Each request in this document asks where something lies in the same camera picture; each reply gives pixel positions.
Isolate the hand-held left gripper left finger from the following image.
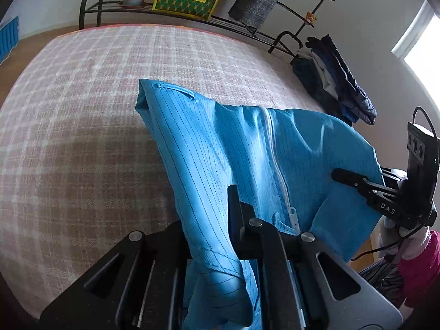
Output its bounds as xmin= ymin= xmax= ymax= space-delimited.
xmin=39 ymin=222 xmax=193 ymax=330

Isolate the window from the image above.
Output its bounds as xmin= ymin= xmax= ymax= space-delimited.
xmin=392 ymin=0 xmax=440 ymax=104

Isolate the striped dark cloth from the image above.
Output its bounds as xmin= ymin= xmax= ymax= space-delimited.
xmin=357 ymin=258 xmax=409 ymax=308

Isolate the black metal bed rack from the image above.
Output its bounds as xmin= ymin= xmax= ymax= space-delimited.
xmin=79 ymin=0 xmax=303 ymax=64

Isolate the grey plaid hanging coat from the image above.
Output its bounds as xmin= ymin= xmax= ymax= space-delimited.
xmin=229 ymin=0 xmax=293 ymax=30

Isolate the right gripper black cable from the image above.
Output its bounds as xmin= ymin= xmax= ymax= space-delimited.
xmin=351 ymin=106 xmax=440 ymax=262

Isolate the plaid bed sheet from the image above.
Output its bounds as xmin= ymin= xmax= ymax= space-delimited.
xmin=0 ymin=24 xmax=331 ymax=320

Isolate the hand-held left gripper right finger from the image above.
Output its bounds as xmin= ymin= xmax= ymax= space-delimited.
xmin=227 ymin=185 xmax=403 ymax=330

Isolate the blue pinstriped zip coat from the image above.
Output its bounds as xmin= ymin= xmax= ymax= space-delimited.
xmin=135 ymin=78 xmax=386 ymax=330

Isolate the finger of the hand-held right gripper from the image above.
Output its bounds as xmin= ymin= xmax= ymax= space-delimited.
xmin=332 ymin=168 xmax=396 ymax=200
xmin=380 ymin=167 xmax=409 ymax=188

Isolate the pile of dark clothes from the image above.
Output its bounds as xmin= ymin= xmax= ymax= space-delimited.
xmin=292 ymin=34 xmax=378 ymax=126

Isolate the blue slatted plastic panel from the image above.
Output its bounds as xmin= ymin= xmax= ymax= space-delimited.
xmin=0 ymin=16 xmax=19 ymax=64

